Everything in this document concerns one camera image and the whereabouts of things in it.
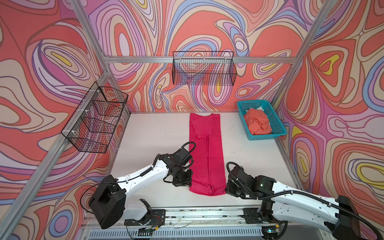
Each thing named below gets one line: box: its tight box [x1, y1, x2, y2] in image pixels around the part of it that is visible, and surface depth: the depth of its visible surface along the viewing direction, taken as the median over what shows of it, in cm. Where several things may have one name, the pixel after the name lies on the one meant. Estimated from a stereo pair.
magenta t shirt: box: [189, 113, 227, 197], surface depth 100 cm
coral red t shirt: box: [243, 108, 273, 135], surface depth 106 cm
